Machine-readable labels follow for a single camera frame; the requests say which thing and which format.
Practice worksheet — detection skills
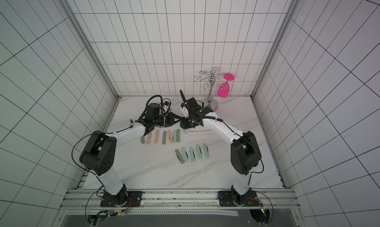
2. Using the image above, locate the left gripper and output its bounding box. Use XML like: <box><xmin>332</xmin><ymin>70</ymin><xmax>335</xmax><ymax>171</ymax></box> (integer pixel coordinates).
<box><xmin>154</xmin><ymin>112</ymin><xmax>183</xmax><ymax>128</ymax></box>

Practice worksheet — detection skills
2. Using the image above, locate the pink folding fruit knife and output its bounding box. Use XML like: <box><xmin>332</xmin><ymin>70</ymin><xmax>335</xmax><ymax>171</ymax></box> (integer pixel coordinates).
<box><xmin>167</xmin><ymin>130</ymin><xmax>174</xmax><ymax>143</ymax></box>

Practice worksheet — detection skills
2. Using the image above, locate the olive folding fruit knife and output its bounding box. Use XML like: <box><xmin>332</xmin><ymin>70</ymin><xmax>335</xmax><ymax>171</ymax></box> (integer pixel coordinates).
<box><xmin>176</xmin><ymin>129</ymin><xmax>181</xmax><ymax>142</ymax></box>

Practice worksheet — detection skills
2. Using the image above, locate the mint folding fruit knife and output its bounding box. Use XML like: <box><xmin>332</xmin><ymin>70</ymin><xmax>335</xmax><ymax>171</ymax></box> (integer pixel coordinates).
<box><xmin>203</xmin><ymin>143</ymin><xmax>210</xmax><ymax>158</ymax></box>

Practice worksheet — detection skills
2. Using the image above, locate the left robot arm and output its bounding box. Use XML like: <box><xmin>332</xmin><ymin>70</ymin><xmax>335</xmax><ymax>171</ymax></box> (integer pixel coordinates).
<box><xmin>79</xmin><ymin>95</ymin><xmax>181</xmax><ymax>206</ymax></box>

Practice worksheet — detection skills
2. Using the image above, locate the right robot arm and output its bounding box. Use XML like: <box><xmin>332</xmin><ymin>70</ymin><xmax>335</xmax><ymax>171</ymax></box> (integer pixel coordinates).
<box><xmin>180</xmin><ymin>90</ymin><xmax>262</xmax><ymax>205</ymax></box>

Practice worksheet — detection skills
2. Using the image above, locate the white plastic storage box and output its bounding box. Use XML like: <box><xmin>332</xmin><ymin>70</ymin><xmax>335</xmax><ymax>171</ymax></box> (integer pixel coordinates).
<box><xmin>187</xmin><ymin>127</ymin><xmax>211</xmax><ymax>134</ymax></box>

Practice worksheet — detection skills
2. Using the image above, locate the chrome glass holder stand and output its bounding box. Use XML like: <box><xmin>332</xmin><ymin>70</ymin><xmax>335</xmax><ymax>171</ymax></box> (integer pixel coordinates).
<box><xmin>194</xmin><ymin>67</ymin><xmax>221</xmax><ymax>112</ymax></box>

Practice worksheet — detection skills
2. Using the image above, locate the pink wine glass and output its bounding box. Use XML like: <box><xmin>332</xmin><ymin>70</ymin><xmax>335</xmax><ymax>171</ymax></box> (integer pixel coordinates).
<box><xmin>217</xmin><ymin>73</ymin><xmax>235</xmax><ymax>98</ymax></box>

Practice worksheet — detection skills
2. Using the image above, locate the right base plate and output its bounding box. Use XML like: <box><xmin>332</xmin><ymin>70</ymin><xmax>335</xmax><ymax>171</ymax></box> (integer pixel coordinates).
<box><xmin>217</xmin><ymin>190</ymin><xmax>260</xmax><ymax>207</ymax></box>

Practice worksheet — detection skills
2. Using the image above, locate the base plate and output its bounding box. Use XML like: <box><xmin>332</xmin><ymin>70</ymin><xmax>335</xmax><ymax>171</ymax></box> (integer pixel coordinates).
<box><xmin>217</xmin><ymin>190</ymin><xmax>260</xmax><ymax>207</ymax></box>
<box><xmin>100</xmin><ymin>191</ymin><xmax>142</xmax><ymax>208</ymax></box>

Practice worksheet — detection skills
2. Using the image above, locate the left base plate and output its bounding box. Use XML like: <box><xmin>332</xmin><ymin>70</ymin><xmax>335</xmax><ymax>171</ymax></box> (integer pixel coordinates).
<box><xmin>100</xmin><ymin>191</ymin><xmax>142</xmax><ymax>208</ymax></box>

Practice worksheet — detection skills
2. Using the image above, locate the aluminium mounting rail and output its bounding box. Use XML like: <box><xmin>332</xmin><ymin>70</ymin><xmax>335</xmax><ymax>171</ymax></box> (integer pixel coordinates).
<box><xmin>60</xmin><ymin>189</ymin><xmax>300</xmax><ymax>210</ymax></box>

